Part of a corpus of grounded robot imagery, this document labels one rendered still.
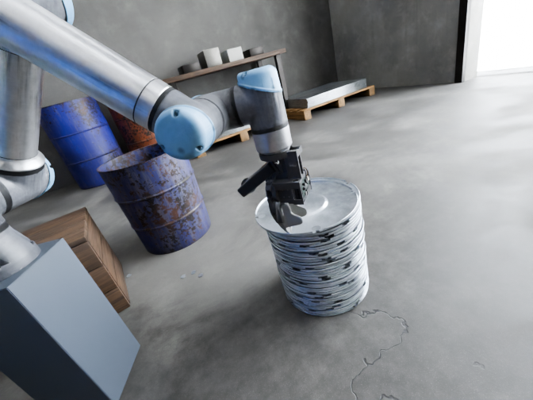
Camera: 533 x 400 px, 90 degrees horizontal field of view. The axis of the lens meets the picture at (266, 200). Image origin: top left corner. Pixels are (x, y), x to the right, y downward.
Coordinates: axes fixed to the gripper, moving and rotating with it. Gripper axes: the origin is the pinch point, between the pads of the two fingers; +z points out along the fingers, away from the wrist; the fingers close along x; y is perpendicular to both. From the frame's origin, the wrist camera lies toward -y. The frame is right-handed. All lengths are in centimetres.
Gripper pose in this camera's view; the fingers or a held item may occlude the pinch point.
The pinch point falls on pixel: (285, 228)
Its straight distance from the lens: 64.9
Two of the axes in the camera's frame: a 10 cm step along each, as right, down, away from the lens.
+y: 9.0, -0.3, -4.5
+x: 3.7, -5.0, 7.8
